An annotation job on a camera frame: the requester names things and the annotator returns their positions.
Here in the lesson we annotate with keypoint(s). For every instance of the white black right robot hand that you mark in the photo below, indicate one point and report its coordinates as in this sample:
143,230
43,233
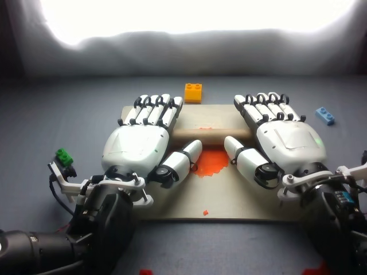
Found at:
289,143

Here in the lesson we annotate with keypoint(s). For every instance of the wooden rolling pin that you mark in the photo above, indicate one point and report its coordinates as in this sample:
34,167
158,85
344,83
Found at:
212,132

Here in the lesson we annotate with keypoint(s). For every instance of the blue toy brick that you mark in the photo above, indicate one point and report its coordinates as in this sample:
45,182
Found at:
325,116

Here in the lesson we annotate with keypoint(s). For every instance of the orange play dough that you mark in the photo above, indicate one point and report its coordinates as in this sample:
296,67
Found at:
212,163

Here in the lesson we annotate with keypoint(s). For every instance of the light wooden board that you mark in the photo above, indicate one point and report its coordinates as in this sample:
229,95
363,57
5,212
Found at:
218,197

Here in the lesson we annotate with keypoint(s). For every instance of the yellow toy brick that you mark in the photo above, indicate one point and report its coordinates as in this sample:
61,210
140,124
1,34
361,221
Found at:
193,94

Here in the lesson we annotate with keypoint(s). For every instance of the red toy piece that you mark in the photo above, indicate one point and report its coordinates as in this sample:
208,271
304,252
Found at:
316,270

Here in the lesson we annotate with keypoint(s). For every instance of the white backdrop sheet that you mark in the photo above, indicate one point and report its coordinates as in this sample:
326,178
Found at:
183,57

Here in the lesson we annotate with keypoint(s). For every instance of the red toy brick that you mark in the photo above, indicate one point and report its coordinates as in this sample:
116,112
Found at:
145,272

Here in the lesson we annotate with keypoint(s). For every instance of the green toy brick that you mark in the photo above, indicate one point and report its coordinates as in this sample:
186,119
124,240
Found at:
64,157

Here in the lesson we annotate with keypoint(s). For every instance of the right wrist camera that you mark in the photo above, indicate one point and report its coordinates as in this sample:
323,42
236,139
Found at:
364,157

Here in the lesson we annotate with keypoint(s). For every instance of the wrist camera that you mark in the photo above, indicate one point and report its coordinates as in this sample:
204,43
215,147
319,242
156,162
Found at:
67,172
364,157

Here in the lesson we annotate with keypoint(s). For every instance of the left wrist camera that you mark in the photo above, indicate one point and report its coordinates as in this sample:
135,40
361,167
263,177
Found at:
67,172

